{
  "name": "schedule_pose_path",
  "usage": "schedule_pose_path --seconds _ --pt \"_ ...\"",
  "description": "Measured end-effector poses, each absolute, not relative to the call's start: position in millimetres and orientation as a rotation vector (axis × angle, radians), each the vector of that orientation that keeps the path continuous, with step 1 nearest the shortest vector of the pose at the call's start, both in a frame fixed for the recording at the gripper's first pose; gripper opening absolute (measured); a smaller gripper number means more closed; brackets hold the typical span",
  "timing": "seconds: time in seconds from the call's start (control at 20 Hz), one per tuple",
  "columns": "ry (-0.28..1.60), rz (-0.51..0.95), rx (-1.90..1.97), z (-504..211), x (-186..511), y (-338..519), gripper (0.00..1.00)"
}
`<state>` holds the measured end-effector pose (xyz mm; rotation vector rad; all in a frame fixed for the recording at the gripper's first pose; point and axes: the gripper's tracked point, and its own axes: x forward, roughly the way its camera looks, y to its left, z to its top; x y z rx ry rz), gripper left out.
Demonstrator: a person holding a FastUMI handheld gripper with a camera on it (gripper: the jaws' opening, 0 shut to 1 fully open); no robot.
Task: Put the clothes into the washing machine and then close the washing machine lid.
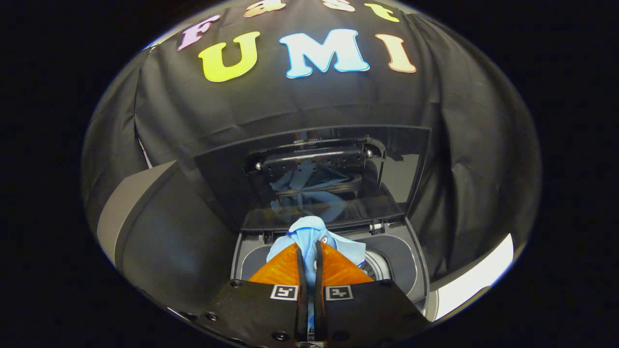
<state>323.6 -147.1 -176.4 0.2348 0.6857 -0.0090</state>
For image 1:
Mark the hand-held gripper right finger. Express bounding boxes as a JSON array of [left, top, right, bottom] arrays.
[[314, 240, 431, 346]]

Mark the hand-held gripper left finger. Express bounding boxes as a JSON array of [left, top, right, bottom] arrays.
[[206, 242, 309, 346]]

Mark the light blue polo shirt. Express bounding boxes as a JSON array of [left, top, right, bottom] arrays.
[[266, 216, 367, 339]]

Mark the dark washing machine lid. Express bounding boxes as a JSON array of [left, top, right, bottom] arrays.
[[193, 125, 432, 232]]

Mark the white flat board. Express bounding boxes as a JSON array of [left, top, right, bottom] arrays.
[[430, 233, 514, 320]]

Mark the grey cabinet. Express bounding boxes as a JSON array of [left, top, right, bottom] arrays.
[[96, 159, 242, 315]]

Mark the black backdrop cloth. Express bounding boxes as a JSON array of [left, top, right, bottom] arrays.
[[81, 0, 542, 281]]

